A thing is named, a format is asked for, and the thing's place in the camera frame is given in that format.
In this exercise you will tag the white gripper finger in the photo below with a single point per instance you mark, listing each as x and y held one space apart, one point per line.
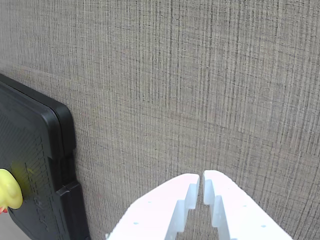
235 207
155 210

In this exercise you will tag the yellow rubber duck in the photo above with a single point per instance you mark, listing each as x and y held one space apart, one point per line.
8 190

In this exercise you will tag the black plastic case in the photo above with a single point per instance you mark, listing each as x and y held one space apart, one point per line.
37 150

